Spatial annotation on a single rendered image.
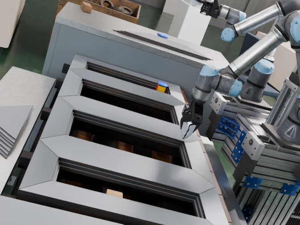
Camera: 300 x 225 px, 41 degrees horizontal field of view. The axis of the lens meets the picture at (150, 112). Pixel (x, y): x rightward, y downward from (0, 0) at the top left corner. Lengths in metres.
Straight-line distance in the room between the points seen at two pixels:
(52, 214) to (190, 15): 7.27
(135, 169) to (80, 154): 0.22
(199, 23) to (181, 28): 0.38
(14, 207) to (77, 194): 0.21
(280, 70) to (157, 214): 6.58
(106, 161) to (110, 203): 0.26
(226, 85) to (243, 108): 0.68
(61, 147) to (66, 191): 0.27
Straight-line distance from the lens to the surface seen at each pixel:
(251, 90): 2.45
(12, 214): 1.24
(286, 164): 2.12
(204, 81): 1.78
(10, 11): 4.73
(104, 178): 1.55
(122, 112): 2.05
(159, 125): 2.06
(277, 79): 7.82
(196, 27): 8.41
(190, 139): 2.05
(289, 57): 7.70
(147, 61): 2.78
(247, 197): 2.50
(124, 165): 1.60
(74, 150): 1.60
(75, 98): 2.04
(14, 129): 1.78
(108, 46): 2.75
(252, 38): 5.38
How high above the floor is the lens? 1.65
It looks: 21 degrees down
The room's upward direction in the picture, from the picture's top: 21 degrees clockwise
